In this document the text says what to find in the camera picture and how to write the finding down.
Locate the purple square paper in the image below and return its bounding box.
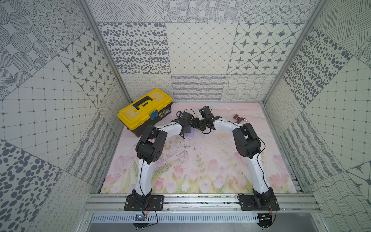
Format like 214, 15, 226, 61
185, 131, 195, 138

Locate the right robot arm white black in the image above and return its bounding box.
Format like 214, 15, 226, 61
191, 106, 276, 209

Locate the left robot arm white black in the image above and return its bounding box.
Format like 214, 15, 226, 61
131, 111, 195, 208

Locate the dark red brass faucet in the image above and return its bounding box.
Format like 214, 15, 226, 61
233, 114, 247, 124

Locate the yellow black toolbox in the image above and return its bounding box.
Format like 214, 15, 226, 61
117, 89, 173, 137

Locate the left controller board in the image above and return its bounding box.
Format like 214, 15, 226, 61
133, 213, 149, 229

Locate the controller board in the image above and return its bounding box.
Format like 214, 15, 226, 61
133, 213, 149, 229
257, 213, 273, 229

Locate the right controller board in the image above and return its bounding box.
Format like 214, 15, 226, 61
257, 213, 273, 229

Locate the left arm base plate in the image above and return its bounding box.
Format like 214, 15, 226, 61
124, 195, 164, 211

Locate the white perforated cable duct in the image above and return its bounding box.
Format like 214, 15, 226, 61
91, 213, 258, 224

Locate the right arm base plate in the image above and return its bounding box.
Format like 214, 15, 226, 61
237, 194, 280, 211

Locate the aluminium mounting rail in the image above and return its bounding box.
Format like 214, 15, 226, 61
83, 194, 321, 213

